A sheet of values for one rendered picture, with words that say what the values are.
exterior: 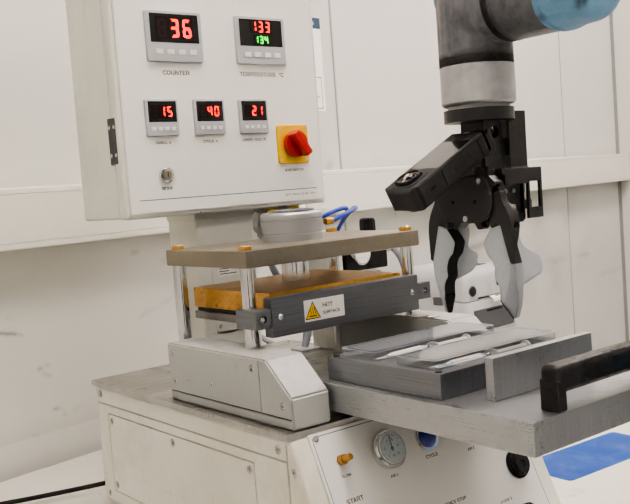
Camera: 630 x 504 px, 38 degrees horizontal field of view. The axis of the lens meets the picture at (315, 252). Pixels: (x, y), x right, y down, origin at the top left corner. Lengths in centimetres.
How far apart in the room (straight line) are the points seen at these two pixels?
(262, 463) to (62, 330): 70
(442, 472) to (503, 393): 21
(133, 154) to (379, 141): 116
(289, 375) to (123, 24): 51
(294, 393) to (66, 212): 72
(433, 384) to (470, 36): 34
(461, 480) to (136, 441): 43
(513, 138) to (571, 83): 229
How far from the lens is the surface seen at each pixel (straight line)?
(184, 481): 114
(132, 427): 123
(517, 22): 88
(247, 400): 99
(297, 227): 112
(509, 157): 95
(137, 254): 169
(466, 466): 106
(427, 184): 86
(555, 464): 139
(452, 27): 93
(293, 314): 103
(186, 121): 123
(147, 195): 119
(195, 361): 107
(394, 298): 113
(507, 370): 85
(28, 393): 158
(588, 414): 83
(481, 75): 91
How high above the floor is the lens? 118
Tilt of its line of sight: 4 degrees down
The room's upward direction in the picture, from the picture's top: 4 degrees counter-clockwise
